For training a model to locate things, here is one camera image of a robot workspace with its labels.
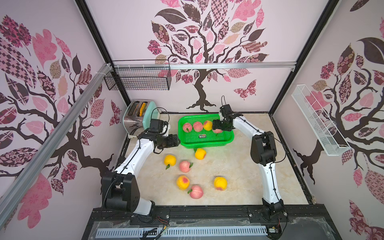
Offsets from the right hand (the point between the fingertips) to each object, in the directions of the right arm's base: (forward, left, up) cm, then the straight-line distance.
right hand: (217, 127), depth 103 cm
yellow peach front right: (-38, +3, -1) cm, 38 cm away
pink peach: (+1, +22, 0) cm, 22 cm away
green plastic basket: (-5, +10, -6) cm, 12 cm away
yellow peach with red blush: (+3, +7, 0) cm, 7 cm away
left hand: (-19, +29, +8) cm, 35 cm away
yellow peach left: (-24, +32, -1) cm, 40 cm away
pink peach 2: (-28, +22, 0) cm, 36 cm away
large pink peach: (+2, +14, 0) cm, 14 cm away
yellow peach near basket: (-19, +13, -2) cm, 24 cm away
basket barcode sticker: (-2, +11, -6) cm, 13 cm away
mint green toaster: (+2, +54, +12) cm, 56 cm away
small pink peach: (-4, 0, +1) cm, 4 cm away
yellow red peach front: (-38, +23, 0) cm, 44 cm away
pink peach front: (-43, +16, 0) cm, 46 cm away
